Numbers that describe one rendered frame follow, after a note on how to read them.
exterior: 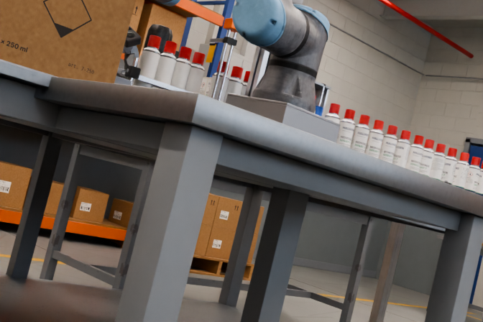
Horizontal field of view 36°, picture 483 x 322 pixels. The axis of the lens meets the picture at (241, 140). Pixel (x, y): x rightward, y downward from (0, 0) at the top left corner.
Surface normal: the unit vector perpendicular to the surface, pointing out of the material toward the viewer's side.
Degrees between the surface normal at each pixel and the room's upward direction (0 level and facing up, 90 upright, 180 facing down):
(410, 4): 90
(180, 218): 90
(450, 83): 90
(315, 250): 90
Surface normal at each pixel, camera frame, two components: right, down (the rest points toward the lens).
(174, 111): -0.69, -0.22
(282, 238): 0.59, 0.09
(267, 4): -0.54, -0.08
